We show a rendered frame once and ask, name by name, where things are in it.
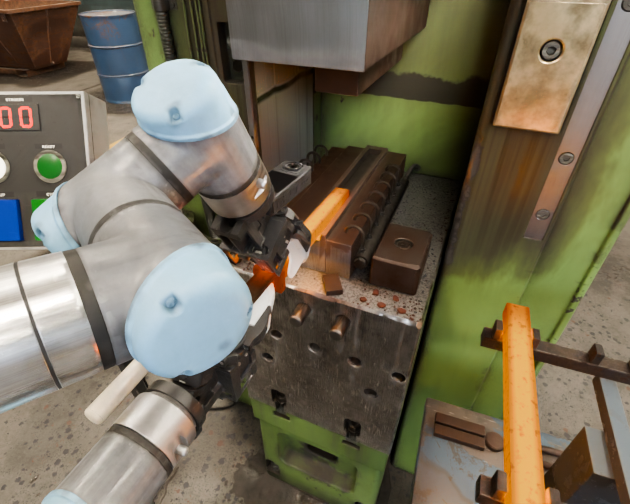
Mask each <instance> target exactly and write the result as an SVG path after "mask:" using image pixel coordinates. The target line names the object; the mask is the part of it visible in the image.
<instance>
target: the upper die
mask: <svg viewBox="0 0 630 504"><path fill-rule="evenodd" d="M429 3H430V0H226V8H227V17H228V25H229V34H230V42H231V50H232V58H233V59H235V60H245V61H255V62H265V63H275V64H285V65H295V66H305V67H315V68H325V69H335V70H345V71H355V72H365V71H366V70H368V69H369V68H370V67H372V66H373V65H375V64H376V63H377V62H379V61H380V60H381V59H383V58H384V57H386V56H387V55H388V54H390V53H391V52H392V51H394V50H395V49H397V48H398V47H399V46H401V45H402V44H403V43H405V42H406V41H407V40H409V39H410V38H412V37H413V36H414V35H416V34H417V33H418V32H420V31H421V30H423V29H424V28H425V27H426V23H427V16H428V9H429Z"/></svg>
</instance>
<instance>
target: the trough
mask: <svg viewBox="0 0 630 504"><path fill-rule="evenodd" d="M381 152H382V150H376V149H370V148H369V149H368V150H367V152H366V153H365V154H364V155H363V156H362V158H361V159H360V160H359V161H358V163H357V164H356V165H355V166H354V168H353V169H352V170H351V171H350V173H349V174H348V175H347V176H346V178H345V179H344V180H343V181H342V182H341V184H340V185H339V186H338V188H343V189H348V190H349V195H350V194H351V192H352V191H353V190H354V188H355V187H356V186H357V184H358V183H359V182H360V180H361V179H362V177H363V176H364V175H365V173H366V172H367V171H368V169H369V168H370V167H371V165H372V164H373V162H374V161H375V160H376V158H377V157H378V156H379V154H380V153H381Z"/></svg>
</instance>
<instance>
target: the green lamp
mask: <svg viewBox="0 0 630 504"><path fill-rule="evenodd" d="M37 169H38V171H39V173H40V174H41V175H42V176H43V177H45V178H47V179H54V178H57V177H58V176H59V175H60V174H61V172H62V163H61V161H60V159H59V158H58V157H57V156H55V155H53V154H44V155H42V156H41V157H40V158H39V159H38V162H37Z"/></svg>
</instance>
